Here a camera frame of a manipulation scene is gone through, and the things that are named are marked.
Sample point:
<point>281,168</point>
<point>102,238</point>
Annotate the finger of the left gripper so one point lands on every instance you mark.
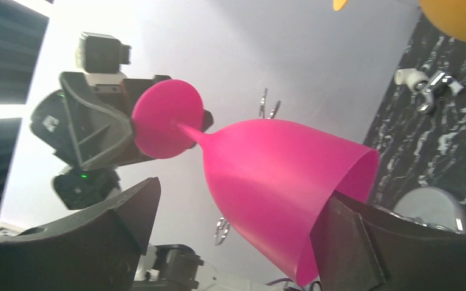
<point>207,121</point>
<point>104,141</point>

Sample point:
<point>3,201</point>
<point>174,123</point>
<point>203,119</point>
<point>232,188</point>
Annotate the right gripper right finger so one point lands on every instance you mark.
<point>361,247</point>

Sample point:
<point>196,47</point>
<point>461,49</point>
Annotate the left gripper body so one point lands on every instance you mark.
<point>95,94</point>

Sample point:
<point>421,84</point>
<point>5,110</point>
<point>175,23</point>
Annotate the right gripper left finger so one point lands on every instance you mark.
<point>97,248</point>

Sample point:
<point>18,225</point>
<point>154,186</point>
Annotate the pink wine glass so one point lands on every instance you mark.
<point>270,178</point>

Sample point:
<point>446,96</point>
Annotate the silver wire glass rack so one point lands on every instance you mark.
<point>423,158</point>

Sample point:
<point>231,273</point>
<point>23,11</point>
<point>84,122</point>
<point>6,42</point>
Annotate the orange yellow wine glass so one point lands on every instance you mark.
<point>449,17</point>

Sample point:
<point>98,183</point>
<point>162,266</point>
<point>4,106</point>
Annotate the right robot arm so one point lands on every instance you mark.
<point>178,267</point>

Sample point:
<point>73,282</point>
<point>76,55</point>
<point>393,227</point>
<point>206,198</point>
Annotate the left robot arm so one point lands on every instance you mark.
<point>80,184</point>

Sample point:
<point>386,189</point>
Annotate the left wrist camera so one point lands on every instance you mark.
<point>100,53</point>

